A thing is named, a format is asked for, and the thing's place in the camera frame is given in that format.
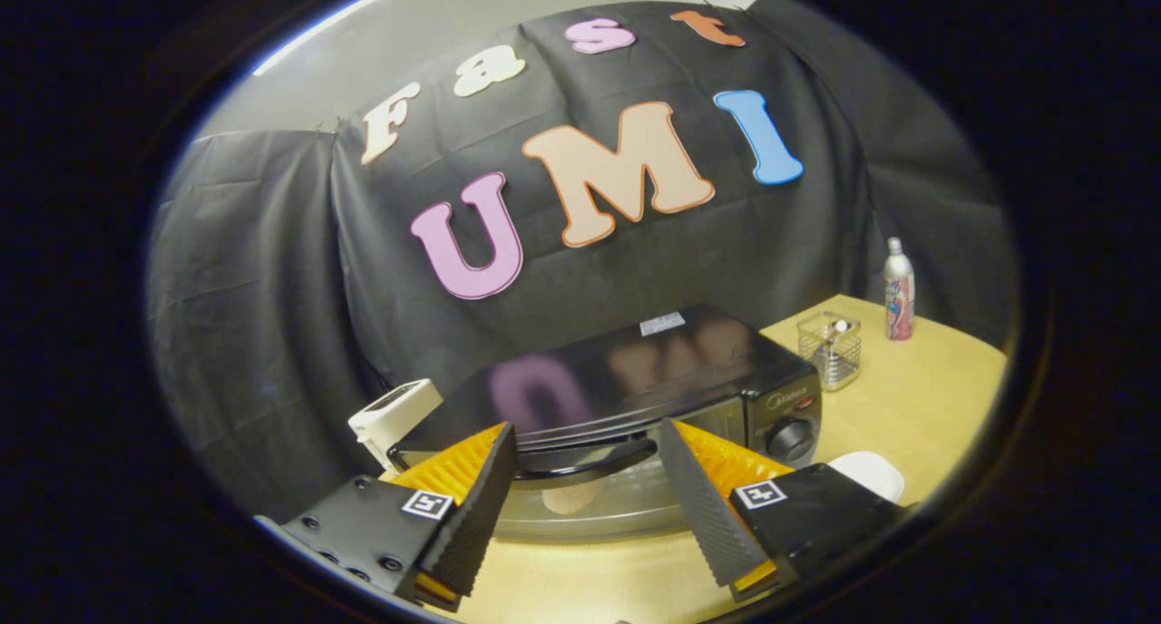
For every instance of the white plate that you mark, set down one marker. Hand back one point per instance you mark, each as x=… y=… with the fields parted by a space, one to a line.
x=871 y=474

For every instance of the white bread toaster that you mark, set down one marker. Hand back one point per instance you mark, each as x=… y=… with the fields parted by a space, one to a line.
x=390 y=415

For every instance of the black toaster oven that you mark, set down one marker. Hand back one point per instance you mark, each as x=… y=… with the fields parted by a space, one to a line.
x=635 y=361

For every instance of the sugared doughnut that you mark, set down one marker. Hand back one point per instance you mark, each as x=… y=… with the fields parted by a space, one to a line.
x=571 y=499

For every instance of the black backdrop cloth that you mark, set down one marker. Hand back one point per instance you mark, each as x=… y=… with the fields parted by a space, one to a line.
x=254 y=316

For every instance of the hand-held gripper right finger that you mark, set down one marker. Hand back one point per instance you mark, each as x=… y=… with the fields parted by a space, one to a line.
x=703 y=506

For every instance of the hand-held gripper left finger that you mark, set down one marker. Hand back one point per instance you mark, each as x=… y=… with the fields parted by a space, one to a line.
x=476 y=511

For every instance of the pink and white bottle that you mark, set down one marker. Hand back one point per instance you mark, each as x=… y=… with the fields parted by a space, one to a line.
x=899 y=297

